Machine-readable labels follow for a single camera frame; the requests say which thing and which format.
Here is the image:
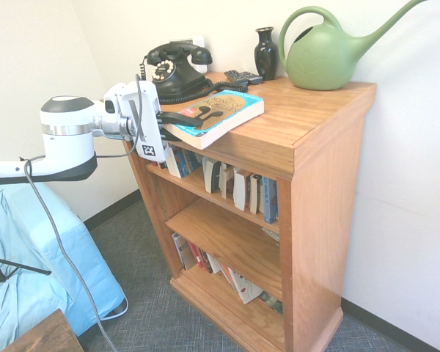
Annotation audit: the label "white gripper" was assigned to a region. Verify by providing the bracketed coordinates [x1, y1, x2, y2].
[125, 81, 204, 164]

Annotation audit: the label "teal paperback book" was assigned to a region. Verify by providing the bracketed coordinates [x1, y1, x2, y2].
[164, 89, 265, 150]

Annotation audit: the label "cream paged paperback book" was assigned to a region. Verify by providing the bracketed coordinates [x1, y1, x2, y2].
[167, 144, 191, 180]

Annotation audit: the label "black vintage rotary telephone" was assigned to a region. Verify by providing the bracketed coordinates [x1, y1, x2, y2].
[139, 40, 249, 106]

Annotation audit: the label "thick black book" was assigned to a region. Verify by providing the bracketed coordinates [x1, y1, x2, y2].
[202, 156, 222, 194]

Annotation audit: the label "black remote control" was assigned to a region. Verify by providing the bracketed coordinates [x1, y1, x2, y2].
[224, 69, 251, 84]
[240, 71, 264, 85]

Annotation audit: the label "white paged paperback book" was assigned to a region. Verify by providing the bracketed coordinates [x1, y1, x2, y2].
[232, 166, 252, 212]
[249, 174, 264, 216]

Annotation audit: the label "small black vase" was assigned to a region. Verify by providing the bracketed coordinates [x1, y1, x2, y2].
[254, 26, 279, 81]

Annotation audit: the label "blue spine book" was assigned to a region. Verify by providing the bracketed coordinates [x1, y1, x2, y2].
[262, 176, 279, 225]

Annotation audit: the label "red cover leaning book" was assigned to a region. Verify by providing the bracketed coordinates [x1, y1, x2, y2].
[188, 241, 216, 274]

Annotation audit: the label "loose paper cards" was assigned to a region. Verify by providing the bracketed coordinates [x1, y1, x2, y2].
[260, 226, 280, 247]

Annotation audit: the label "wooden bookshelf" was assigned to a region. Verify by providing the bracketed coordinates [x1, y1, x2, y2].
[122, 71, 378, 352]

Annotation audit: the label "green plastic watering can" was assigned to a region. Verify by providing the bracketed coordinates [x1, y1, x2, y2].
[277, 0, 430, 92]

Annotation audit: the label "light blue covered couch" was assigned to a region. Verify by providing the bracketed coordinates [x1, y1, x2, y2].
[0, 181, 129, 338]

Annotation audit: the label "white cover leaning book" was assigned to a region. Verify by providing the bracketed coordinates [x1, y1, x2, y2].
[219, 262, 264, 305]

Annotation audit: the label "flat dark magazine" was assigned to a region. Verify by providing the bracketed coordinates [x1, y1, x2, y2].
[258, 290, 285, 317]

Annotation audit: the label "black tripod stand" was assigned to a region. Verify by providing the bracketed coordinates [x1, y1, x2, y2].
[0, 254, 53, 291]

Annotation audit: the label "dark wooden table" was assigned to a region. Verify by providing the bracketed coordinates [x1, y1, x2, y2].
[0, 307, 85, 352]

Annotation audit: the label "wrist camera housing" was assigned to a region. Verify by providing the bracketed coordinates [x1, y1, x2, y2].
[102, 82, 139, 124]

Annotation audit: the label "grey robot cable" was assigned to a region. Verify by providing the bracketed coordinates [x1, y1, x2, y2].
[23, 73, 144, 352]

